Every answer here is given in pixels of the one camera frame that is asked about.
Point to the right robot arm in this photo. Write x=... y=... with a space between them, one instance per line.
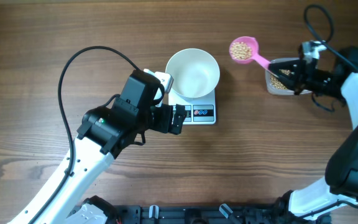
x=339 y=186

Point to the pink measuring scoop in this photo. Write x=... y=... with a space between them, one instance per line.
x=251 y=42

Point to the white digital kitchen scale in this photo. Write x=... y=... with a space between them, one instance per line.
x=199 y=103

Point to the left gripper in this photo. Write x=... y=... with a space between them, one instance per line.
x=165 y=125

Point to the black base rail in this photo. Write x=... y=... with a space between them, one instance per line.
x=197 y=214

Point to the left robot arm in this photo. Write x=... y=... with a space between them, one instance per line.
x=104 y=132

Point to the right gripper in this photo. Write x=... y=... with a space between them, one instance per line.
x=304 y=71

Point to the yellow soybeans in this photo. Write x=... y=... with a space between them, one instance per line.
x=276 y=83

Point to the clear plastic container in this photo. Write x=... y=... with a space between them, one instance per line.
x=273 y=90

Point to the white bowl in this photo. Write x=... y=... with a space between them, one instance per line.
x=196 y=73

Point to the soybeans in scoop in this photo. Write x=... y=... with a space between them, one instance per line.
x=240 y=51

